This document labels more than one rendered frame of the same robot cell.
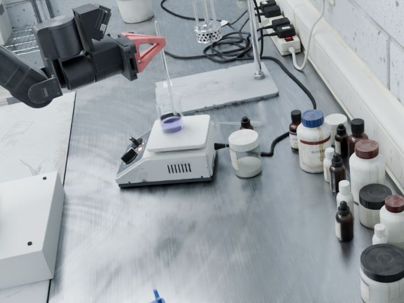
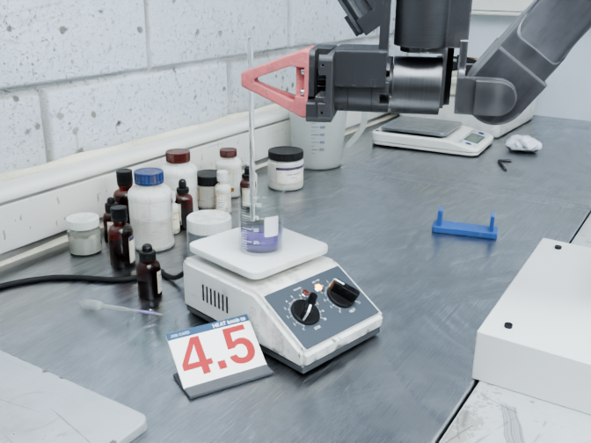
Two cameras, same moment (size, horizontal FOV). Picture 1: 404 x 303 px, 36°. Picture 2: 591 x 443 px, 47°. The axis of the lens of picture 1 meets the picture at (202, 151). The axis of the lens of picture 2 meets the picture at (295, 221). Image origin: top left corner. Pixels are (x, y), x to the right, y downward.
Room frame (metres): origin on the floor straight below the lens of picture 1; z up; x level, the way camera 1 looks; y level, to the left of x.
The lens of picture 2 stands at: (1.68, 0.46, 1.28)
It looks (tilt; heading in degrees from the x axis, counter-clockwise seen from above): 20 degrees down; 213
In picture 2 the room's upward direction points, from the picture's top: 1 degrees clockwise
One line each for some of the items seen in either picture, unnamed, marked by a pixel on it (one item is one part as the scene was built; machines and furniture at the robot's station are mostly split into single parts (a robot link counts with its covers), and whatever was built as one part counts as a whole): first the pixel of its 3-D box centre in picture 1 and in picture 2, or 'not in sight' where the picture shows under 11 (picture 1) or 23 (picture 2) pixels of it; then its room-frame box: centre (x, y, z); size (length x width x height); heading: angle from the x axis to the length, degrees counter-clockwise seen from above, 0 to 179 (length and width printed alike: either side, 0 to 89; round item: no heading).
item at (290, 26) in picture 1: (282, 31); not in sight; (1.59, -0.28, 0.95); 0.07 x 0.04 x 0.02; 91
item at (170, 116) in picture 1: (171, 113); (259, 217); (1.10, 0.05, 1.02); 0.06 x 0.05 x 0.08; 91
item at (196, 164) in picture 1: (171, 151); (273, 288); (1.09, 0.06, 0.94); 0.22 x 0.13 x 0.08; 78
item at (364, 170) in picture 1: (367, 171); (178, 183); (0.87, -0.28, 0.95); 0.06 x 0.06 x 0.11
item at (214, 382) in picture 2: not in sight; (219, 353); (1.22, 0.08, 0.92); 0.09 x 0.06 x 0.04; 153
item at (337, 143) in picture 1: (341, 138); (112, 219); (1.02, -0.28, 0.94); 0.03 x 0.03 x 0.07
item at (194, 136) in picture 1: (179, 132); (259, 247); (1.09, 0.04, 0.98); 0.12 x 0.12 x 0.01; 78
